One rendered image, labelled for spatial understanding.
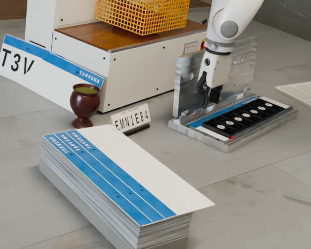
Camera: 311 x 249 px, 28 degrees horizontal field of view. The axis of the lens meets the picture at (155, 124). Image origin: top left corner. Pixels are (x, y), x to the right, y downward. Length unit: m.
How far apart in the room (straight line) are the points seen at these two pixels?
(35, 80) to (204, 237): 0.84
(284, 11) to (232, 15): 2.98
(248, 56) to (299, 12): 2.46
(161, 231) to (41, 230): 0.24
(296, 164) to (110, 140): 0.56
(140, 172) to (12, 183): 0.30
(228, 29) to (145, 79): 0.39
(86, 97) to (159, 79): 0.38
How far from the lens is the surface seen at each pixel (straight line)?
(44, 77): 1.90
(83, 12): 1.96
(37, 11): 1.93
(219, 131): 1.76
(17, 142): 1.61
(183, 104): 1.78
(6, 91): 1.92
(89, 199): 1.30
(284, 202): 1.54
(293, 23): 4.56
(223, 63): 1.77
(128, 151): 1.41
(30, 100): 1.87
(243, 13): 1.64
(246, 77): 2.08
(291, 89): 2.31
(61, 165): 1.38
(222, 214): 1.43
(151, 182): 1.30
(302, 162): 1.77
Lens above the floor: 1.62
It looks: 24 degrees down
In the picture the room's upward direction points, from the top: 9 degrees clockwise
